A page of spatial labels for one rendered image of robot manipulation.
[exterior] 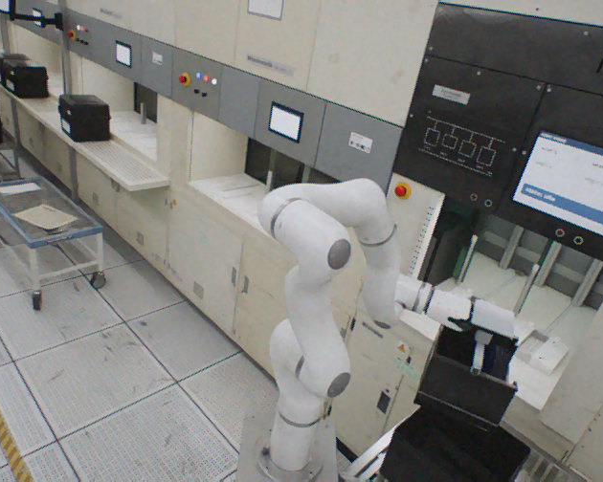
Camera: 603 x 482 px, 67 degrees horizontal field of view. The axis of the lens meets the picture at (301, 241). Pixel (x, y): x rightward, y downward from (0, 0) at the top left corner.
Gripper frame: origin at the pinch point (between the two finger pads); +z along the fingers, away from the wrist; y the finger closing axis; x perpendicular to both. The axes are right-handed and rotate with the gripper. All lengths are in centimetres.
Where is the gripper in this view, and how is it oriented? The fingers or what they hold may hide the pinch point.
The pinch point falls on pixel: (488, 322)
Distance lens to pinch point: 127.2
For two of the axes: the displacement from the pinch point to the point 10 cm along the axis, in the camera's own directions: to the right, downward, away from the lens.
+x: 1.6, -8.7, -4.6
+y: -4.1, 3.6, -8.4
